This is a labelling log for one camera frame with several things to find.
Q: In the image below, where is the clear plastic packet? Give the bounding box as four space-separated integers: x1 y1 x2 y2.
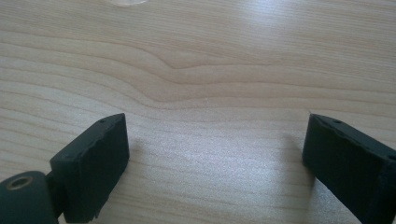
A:
106 0 148 7

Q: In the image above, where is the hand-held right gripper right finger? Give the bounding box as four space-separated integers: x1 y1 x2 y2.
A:
302 113 396 224

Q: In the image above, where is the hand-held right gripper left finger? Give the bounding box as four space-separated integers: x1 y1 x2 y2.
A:
49 112 131 224

